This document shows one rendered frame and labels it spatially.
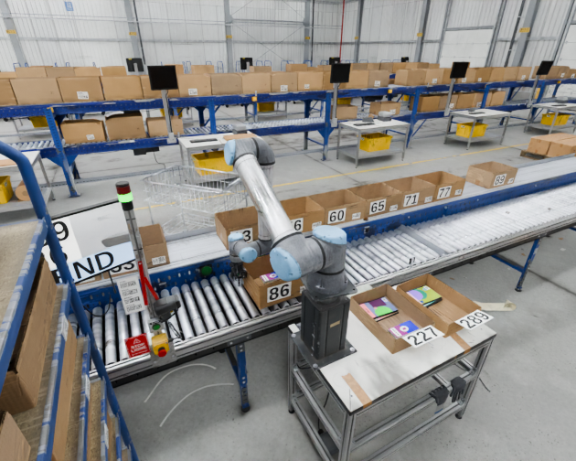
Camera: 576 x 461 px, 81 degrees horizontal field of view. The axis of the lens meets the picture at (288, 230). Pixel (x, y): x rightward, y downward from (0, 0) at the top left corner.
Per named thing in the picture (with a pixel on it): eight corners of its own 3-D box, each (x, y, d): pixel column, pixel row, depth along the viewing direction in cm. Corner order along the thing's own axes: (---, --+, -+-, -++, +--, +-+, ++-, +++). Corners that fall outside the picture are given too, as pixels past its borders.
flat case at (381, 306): (398, 312, 198) (398, 309, 197) (370, 320, 192) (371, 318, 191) (383, 297, 209) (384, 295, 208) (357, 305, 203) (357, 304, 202)
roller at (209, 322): (208, 337, 187) (211, 330, 186) (189, 285, 228) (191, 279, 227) (217, 337, 190) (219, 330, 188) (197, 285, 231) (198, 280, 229)
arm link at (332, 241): (352, 266, 153) (355, 231, 145) (322, 278, 144) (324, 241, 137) (330, 251, 164) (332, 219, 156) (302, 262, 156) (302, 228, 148)
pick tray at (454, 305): (444, 338, 182) (449, 325, 177) (393, 298, 212) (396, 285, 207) (478, 320, 194) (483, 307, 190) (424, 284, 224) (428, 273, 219)
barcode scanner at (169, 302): (185, 316, 162) (178, 299, 157) (160, 326, 158) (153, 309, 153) (182, 306, 167) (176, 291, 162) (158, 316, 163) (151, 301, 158)
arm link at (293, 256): (327, 262, 138) (252, 129, 163) (293, 275, 129) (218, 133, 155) (314, 276, 150) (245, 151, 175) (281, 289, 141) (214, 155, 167)
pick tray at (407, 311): (392, 355, 172) (395, 340, 168) (347, 309, 203) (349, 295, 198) (432, 337, 183) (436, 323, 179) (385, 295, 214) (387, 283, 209)
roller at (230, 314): (240, 322, 193) (240, 328, 195) (216, 273, 234) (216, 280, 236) (232, 324, 190) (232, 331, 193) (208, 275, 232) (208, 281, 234)
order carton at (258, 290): (259, 309, 202) (258, 286, 194) (241, 283, 224) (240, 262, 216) (315, 290, 218) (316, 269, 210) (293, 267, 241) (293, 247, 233)
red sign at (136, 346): (129, 359, 165) (123, 339, 158) (129, 358, 165) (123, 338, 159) (164, 348, 171) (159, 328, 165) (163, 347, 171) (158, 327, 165)
